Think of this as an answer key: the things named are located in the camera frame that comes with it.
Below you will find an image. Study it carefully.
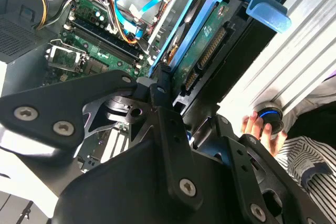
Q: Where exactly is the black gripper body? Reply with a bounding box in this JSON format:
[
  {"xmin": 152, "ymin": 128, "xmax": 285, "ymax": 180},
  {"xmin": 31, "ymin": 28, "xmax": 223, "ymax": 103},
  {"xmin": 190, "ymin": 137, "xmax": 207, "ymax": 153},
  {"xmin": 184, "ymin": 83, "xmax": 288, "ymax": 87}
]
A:
[{"xmin": 51, "ymin": 138, "xmax": 253, "ymax": 224}]

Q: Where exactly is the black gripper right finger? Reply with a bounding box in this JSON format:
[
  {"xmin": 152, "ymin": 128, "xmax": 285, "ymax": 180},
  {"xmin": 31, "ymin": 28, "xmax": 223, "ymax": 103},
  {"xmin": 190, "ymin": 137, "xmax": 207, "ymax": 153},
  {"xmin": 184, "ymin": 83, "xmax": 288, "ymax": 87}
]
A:
[{"xmin": 216, "ymin": 115, "xmax": 329, "ymax": 224}]

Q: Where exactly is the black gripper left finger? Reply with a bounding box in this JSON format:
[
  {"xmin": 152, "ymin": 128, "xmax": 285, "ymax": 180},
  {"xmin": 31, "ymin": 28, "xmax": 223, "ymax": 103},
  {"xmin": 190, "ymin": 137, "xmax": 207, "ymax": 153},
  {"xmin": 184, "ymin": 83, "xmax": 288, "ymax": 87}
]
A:
[{"xmin": 0, "ymin": 62, "xmax": 205, "ymax": 214}]

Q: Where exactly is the round black tool blue ring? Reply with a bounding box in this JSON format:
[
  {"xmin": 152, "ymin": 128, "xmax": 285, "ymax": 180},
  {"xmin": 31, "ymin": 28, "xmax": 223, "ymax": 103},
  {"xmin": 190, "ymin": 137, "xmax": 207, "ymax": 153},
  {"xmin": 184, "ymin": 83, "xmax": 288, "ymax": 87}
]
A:
[{"xmin": 253, "ymin": 102, "xmax": 285, "ymax": 135}]

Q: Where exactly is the hard disk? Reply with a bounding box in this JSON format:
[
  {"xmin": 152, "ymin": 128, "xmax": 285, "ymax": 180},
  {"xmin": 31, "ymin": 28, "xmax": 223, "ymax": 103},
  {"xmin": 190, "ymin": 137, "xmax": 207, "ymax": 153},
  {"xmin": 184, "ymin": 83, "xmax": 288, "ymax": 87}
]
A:
[{"xmin": 148, "ymin": 0, "xmax": 292, "ymax": 109}]

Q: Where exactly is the person's hand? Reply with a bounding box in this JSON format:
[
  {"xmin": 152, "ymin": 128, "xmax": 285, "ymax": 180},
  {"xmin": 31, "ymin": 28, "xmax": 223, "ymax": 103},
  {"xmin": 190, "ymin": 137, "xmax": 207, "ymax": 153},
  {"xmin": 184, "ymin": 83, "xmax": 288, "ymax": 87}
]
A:
[{"xmin": 241, "ymin": 111, "xmax": 289, "ymax": 157}]

